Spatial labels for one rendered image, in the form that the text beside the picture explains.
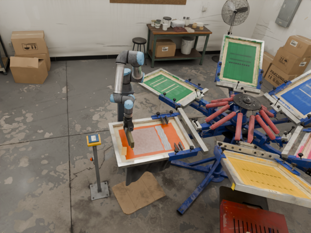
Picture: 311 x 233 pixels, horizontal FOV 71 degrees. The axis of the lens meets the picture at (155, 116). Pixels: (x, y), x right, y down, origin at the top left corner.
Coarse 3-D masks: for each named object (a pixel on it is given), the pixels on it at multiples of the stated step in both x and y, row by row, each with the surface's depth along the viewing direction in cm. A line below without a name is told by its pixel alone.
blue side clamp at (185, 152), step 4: (180, 152) 212; (184, 152) 212; (188, 152) 212; (192, 152) 212; (196, 152) 214; (172, 156) 206; (176, 156) 208; (180, 156) 211; (184, 156) 213; (188, 156) 215; (192, 156) 217
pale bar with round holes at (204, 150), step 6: (180, 108) 259; (180, 114) 252; (186, 120) 243; (186, 126) 242; (192, 126) 236; (192, 132) 230; (198, 138) 223; (198, 144) 220; (204, 144) 217; (204, 150) 211
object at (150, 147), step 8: (168, 136) 233; (176, 136) 234; (136, 144) 220; (144, 144) 221; (152, 144) 222; (160, 144) 223; (176, 144) 225; (128, 152) 211; (136, 152) 212; (144, 152) 213; (152, 152) 214; (160, 152) 215
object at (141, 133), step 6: (144, 126) 241; (150, 126) 242; (162, 126) 244; (168, 126) 245; (120, 132) 230; (132, 132) 232; (138, 132) 233; (144, 132) 234; (150, 132) 235; (156, 132) 236; (168, 132) 238; (174, 132) 239; (126, 138) 225; (138, 138) 226; (144, 138) 227; (150, 138) 228
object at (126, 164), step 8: (136, 120) 242; (144, 120) 244; (152, 120) 247; (160, 120) 251; (176, 120) 249; (112, 128) 229; (112, 136) 220; (184, 136) 233; (192, 144) 223; (120, 160) 198; (136, 160) 200; (144, 160) 201; (152, 160) 203; (160, 160) 207; (120, 168) 196
